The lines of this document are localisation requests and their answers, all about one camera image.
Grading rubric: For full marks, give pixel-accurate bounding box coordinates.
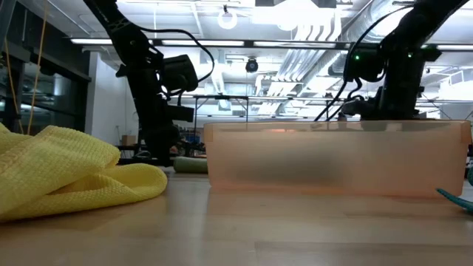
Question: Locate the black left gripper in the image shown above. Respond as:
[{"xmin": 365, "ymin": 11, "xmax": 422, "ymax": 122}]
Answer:
[{"xmin": 127, "ymin": 54, "xmax": 200, "ymax": 166}]

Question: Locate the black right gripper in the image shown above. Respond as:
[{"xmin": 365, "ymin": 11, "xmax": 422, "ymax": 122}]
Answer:
[{"xmin": 345, "ymin": 40, "xmax": 443, "ymax": 121}]

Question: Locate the green microfiber towel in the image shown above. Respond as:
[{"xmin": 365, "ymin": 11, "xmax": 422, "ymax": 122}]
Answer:
[{"xmin": 172, "ymin": 156, "xmax": 208, "ymax": 174}]

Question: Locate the orange translucent plastic bin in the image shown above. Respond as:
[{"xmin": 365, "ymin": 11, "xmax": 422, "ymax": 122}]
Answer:
[{"xmin": 203, "ymin": 119, "xmax": 473, "ymax": 199}]

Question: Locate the blue microfiber towel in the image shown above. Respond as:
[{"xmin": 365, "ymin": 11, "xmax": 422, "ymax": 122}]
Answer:
[{"xmin": 435, "ymin": 166, "xmax": 473, "ymax": 214}]

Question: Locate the yellow waffle-weave towel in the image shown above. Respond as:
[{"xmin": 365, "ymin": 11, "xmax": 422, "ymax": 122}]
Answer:
[{"xmin": 0, "ymin": 123, "xmax": 169, "ymax": 223}]

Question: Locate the white strip light bar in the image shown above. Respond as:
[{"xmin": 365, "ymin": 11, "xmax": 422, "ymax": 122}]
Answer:
[{"xmin": 69, "ymin": 35, "xmax": 473, "ymax": 52}]

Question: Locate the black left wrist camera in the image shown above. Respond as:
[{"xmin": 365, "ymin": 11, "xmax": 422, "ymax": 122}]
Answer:
[{"xmin": 166, "ymin": 104, "xmax": 195, "ymax": 123}]

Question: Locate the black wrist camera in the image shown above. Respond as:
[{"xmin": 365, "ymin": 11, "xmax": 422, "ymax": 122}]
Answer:
[
  {"xmin": 340, "ymin": 96, "xmax": 384, "ymax": 121},
  {"xmin": 166, "ymin": 104, "xmax": 195, "ymax": 123}
]

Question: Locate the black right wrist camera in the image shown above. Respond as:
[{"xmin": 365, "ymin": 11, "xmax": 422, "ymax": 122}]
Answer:
[{"xmin": 340, "ymin": 96, "xmax": 384, "ymax": 121}]

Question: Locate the black right camera cable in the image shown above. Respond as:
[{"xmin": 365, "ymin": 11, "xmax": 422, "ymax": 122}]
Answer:
[{"xmin": 313, "ymin": 5, "xmax": 407, "ymax": 122}]

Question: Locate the black camera cable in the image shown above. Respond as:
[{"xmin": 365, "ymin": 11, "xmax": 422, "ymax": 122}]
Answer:
[
  {"xmin": 313, "ymin": 5, "xmax": 407, "ymax": 122},
  {"xmin": 138, "ymin": 26, "xmax": 216, "ymax": 108}
]

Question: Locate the black left camera cable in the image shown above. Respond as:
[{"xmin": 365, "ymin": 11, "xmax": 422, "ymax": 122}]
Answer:
[{"xmin": 138, "ymin": 26, "xmax": 216, "ymax": 108}]

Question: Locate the white ceiling ring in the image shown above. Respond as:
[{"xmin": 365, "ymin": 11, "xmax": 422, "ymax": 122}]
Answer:
[{"xmin": 217, "ymin": 4, "xmax": 239, "ymax": 30}]

